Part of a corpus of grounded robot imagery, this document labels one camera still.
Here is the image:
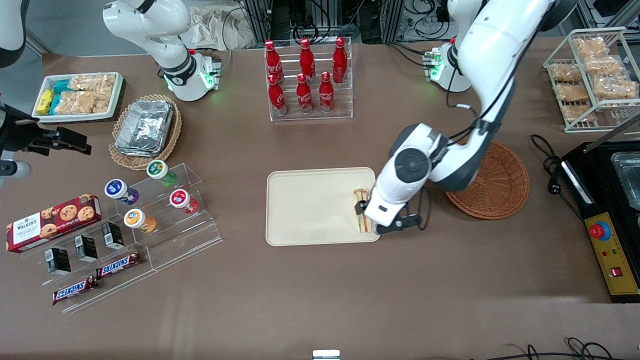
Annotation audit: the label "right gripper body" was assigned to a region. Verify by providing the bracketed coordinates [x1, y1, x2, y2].
[0, 114, 59, 154]

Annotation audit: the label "triangle sandwich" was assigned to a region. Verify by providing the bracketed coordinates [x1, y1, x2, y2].
[351, 187, 375, 234]

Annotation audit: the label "beige plastic tray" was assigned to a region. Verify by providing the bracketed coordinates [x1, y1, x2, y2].
[265, 166, 382, 247]

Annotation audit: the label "white rectangular snack tray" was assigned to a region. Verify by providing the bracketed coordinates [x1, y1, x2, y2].
[31, 71, 125, 123]

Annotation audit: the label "light oval wicker basket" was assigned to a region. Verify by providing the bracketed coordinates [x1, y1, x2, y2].
[108, 94, 183, 171]

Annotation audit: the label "brown wicker basket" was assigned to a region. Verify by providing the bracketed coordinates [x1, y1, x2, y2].
[444, 141, 531, 221]

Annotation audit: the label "clear rice cracker bag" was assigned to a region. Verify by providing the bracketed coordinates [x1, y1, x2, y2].
[54, 91, 111, 116]
[70, 74, 117, 94]

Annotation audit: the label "yellow snack pack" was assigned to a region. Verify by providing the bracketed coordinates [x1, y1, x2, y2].
[36, 89, 55, 116]

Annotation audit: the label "purple lidded cup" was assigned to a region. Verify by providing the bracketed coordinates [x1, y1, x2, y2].
[104, 178, 140, 206]

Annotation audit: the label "stack of foil trays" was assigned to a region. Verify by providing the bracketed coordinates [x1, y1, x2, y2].
[115, 99, 174, 158]

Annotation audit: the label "red Walkers cookie box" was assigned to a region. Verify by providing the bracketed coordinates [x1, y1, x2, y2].
[5, 193, 103, 254]

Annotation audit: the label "green lidded cup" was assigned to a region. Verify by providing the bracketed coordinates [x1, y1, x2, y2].
[146, 159, 179, 188]

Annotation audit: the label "orange lidded cup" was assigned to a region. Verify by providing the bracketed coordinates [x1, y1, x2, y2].
[123, 208, 157, 234]

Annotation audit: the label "small black box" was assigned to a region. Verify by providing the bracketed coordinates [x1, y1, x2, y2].
[101, 221, 126, 251]
[45, 247, 72, 276]
[74, 235, 99, 263]

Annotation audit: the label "clear acrylic bottle rack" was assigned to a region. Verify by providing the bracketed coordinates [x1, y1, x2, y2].
[263, 36, 354, 122]

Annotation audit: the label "red lidded cup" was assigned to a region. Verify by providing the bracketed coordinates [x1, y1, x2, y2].
[169, 188, 199, 215]

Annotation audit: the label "red cola bottle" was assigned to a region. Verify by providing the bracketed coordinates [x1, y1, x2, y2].
[318, 71, 336, 114]
[332, 36, 349, 84]
[299, 38, 317, 81]
[267, 74, 288, 116]
[264, 40, 284, 85]
[295, 73, 314, 115]

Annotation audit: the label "Snickers bar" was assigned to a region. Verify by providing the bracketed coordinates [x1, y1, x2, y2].
[52, 275, 100, 306]
[96, 251, 144, 280]

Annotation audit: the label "clear acrylic stepped riser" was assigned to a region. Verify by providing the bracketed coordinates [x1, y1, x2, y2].
[117, 162, 224, 273]
[20, 220, 157, 315]

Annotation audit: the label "crumpled white plastic bag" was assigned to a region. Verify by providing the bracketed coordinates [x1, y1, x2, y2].
[181, 5, 257, 51]

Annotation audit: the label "bagged fried snack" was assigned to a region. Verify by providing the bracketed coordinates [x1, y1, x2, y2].
[550, 62, 584, 84]
[561, 102, 599, 124]
[556, 82, 590, 104]
[574, 37, 611, 58]
[592, 75, 639, 101]
[584, 55, 626, 77]

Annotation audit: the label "black appliance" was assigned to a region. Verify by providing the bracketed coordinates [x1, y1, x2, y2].
[560, 141, 640, 304]

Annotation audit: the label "yellow emergency stop box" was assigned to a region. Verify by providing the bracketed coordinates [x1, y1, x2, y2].
[584, 212, 640, 297]

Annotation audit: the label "steel container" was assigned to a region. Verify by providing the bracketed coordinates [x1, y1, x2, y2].
[610, 152, 640, 212]

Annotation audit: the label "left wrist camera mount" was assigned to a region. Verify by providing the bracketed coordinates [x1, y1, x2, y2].
[373, 213, 422, 236]

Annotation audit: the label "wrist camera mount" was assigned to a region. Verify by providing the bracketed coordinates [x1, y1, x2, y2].
[0, 150, 32, 180]
[373, 213, 422, 236]

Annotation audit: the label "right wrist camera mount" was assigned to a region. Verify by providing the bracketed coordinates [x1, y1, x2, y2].
[0, 150, 32, 180]

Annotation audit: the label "black base cables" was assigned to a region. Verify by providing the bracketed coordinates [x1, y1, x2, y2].
[385, 42, 433, 69]

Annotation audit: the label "black power cable with plug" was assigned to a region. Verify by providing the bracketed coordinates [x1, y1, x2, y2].
[531, 134, 587, 222]

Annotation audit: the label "aluminium frame equipment rack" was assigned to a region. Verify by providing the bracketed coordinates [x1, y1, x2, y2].
[241, 0, 451, 46]

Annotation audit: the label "white wire rack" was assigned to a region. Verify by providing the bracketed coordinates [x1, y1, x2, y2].
[543, 27, 640, 134]

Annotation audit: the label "black floor cables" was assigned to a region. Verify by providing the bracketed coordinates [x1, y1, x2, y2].
[470, 337, 640, 360]

